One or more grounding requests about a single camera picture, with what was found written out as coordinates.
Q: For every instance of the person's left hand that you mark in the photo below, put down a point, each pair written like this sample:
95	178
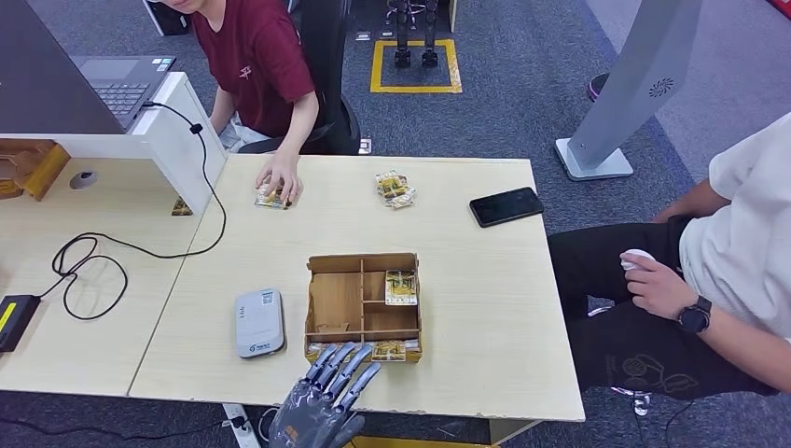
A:
281	179
658	290

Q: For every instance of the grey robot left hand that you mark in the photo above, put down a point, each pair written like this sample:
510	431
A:
309	414

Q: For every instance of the handheld remote controller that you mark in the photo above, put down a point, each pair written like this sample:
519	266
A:
633	256

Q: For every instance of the person's left forearm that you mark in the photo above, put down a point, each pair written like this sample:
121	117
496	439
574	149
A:
748	352
296	133

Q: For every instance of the person's right forearm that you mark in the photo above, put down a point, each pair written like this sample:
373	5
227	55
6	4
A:
222	114
686	211

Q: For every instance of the person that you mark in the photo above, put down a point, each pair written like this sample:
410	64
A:
259	62
741	247

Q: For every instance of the grey card reader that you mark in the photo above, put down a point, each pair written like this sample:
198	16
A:
259	324

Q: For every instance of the black wrist watch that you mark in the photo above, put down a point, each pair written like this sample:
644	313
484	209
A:
695	318

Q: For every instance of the white power strip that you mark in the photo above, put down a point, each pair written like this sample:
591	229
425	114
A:
242	433

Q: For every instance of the floor socket plate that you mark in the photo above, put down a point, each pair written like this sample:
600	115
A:
364	146

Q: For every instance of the white desk partition shelf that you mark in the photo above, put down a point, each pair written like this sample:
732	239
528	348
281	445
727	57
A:
173	142

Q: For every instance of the wooden compartment organizer box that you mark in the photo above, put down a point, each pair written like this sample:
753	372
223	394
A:
337	303

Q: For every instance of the yellow board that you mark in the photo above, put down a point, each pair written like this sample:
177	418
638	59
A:
420	443

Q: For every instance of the chrome chair base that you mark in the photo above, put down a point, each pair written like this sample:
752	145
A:
641	405

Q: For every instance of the black office chair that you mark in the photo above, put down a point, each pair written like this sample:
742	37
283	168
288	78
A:
327	62

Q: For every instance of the black smartphone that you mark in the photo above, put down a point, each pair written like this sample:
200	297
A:
505	207

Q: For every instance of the dark laptop computer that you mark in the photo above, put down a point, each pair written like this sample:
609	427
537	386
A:
123	86

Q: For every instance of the idle humanoid robot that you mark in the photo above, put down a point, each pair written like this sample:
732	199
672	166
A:
402	37

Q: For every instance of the grey standing kiosk terminal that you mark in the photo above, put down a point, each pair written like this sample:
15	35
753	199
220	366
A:
630	80

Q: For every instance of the dark shoe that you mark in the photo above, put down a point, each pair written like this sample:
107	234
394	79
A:
596	86

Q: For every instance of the wooden tray box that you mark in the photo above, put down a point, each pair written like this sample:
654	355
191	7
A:
37	167

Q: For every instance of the black power adapter brick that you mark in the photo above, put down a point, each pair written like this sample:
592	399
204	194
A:
15	321

